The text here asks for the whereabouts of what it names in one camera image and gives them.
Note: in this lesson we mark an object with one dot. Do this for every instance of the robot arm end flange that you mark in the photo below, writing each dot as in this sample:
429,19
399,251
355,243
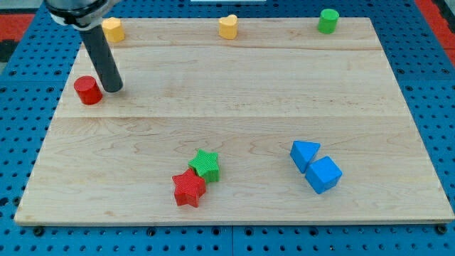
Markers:
80,14

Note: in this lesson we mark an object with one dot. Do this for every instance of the yellow heart block center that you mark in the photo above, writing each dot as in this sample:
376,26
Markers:
227,27

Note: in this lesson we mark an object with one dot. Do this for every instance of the yellow heart block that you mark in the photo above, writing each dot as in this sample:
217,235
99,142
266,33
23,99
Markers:
227,27
113,30

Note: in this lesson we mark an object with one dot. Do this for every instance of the blue cube block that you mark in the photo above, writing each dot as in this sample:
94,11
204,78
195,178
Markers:
323,174

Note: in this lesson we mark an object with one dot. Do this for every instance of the wooden board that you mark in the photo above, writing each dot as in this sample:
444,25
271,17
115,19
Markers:
247,99

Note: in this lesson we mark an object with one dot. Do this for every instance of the green star block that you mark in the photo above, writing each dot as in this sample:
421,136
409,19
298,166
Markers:
205,164

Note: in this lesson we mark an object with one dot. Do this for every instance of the red star block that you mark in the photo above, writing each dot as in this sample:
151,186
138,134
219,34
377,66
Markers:
189,187

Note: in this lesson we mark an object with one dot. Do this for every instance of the blue triangular prism block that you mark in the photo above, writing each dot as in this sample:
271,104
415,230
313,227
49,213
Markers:
303,153

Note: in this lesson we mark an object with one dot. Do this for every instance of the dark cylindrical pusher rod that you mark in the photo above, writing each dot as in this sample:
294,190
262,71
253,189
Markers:
102,59

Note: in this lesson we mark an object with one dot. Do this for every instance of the red cylinder block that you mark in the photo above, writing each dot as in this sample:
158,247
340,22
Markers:
87,90

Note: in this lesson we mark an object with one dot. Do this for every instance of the green cylinder block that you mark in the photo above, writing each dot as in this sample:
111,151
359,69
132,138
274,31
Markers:
328,20

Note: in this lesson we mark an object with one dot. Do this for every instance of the yellow heart block left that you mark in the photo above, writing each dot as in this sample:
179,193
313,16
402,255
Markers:
113,30

